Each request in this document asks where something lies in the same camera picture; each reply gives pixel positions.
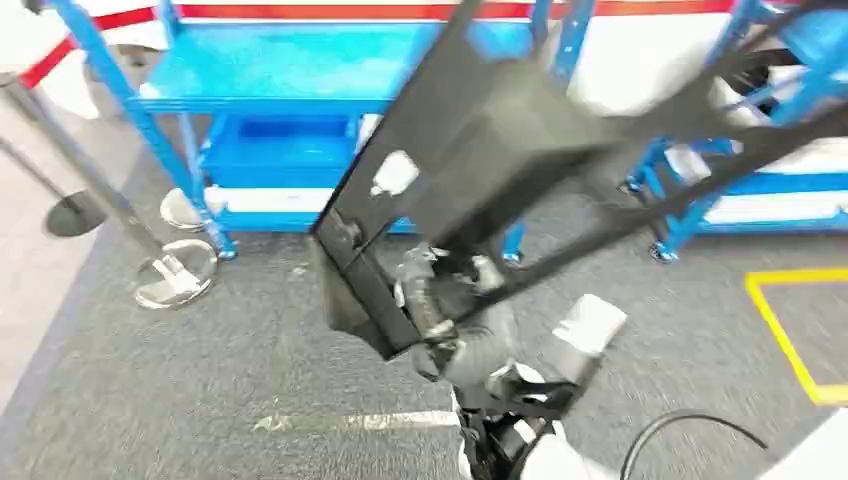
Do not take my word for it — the black stanchion post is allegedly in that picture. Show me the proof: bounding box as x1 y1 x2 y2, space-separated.
0 135 109 238

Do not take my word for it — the white ribbed plastic crate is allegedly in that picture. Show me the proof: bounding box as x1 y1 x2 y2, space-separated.
203 185 336 215

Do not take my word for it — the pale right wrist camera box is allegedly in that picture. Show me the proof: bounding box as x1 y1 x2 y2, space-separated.
539 293 629 386

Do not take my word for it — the blue metal shelf rack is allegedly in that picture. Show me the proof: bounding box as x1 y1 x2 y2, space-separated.
46 0 598 266

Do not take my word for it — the white cart crate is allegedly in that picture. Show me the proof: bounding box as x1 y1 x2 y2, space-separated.
702 192 848 225
755 139 848 175

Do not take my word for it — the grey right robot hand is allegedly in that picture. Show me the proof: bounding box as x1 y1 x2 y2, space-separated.
394 243 525 393

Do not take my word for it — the white robot body shell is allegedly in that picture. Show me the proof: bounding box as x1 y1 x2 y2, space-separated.
755 407 848 480

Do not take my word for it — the chrome stanchion base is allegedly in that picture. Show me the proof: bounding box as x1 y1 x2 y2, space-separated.
158 187 208 232

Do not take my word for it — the silver floor tape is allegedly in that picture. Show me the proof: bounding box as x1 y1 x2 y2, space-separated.
251 410 462 433

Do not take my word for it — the blue plastic crate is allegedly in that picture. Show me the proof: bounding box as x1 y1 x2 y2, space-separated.
200 113 359 190

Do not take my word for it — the chrome stanchion post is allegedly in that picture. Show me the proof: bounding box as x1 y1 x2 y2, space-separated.
0 72 219 311

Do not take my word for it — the blue wheeled metal cart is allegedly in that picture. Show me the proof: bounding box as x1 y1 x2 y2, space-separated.
622 0 848 265

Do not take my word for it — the black cable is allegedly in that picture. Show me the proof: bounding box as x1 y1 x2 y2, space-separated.
619 409 770 480

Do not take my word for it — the white platform with red stripe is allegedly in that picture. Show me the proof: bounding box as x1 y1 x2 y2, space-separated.
0 0 790 121

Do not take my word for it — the long black plastic part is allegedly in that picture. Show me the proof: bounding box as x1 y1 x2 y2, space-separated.
311 0 848 362

